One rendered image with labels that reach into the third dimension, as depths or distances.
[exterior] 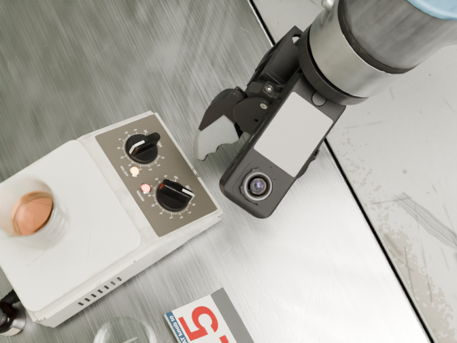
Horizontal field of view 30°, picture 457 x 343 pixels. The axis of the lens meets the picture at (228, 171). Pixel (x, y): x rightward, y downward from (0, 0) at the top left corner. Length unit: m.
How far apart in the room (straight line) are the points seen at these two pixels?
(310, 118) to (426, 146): 0.25
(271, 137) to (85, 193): 0.21
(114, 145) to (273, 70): 0.20
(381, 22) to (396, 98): 0.33
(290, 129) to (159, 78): 0.28
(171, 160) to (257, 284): 0.15
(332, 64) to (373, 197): 0.27
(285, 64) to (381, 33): 0.14
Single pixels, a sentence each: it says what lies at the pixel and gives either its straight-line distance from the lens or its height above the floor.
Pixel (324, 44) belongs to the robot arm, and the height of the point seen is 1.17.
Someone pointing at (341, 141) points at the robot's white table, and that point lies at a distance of 0.87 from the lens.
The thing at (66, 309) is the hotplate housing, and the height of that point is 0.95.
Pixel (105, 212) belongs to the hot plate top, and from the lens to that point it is 0.77.
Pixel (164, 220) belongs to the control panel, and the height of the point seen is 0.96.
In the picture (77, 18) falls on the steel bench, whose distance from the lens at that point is 0.94.
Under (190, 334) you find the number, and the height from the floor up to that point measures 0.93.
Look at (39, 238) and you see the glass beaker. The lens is 0.73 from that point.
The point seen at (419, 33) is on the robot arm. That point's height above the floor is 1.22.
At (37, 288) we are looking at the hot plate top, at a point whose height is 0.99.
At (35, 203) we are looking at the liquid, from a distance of 0.76.
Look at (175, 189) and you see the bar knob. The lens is 0.79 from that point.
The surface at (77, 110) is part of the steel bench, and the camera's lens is 0.90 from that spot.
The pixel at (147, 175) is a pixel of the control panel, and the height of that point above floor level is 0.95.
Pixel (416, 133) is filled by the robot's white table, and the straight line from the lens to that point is 0.88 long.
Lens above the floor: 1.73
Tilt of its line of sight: 75 degrees down
